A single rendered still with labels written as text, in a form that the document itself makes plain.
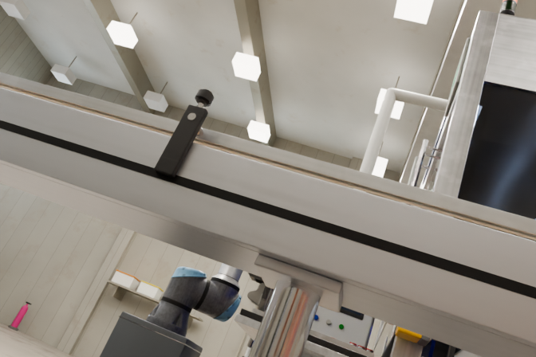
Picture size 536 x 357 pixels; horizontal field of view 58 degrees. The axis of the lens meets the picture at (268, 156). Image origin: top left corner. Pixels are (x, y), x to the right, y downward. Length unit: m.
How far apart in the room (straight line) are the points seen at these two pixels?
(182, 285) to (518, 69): 1.33
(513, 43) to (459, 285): 1.38
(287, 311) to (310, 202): 0.11
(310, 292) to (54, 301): 11.34
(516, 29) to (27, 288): 11.36
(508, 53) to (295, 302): 1.39
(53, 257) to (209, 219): 11.64
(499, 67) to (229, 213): 1.34
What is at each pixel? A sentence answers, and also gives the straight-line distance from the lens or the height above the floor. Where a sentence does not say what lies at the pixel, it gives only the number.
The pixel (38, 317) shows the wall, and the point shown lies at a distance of 11.87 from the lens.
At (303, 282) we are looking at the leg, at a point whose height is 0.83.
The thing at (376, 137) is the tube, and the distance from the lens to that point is 2.76.
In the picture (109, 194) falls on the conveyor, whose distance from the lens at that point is 0.56.
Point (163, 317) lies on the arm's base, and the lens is 1.78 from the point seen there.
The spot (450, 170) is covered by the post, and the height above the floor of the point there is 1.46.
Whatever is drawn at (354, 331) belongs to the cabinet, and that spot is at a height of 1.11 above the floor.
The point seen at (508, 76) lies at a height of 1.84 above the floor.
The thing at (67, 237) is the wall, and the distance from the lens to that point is 12.15.
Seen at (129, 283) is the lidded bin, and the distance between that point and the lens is 10.66.
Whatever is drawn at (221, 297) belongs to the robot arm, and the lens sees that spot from 1.83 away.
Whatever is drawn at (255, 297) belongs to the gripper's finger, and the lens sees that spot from 1.44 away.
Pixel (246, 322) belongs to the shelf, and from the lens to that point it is 1.33.
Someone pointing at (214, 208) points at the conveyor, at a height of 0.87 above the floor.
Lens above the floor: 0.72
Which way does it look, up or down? 25 degrees up
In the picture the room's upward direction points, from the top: 24 degrees clockwise
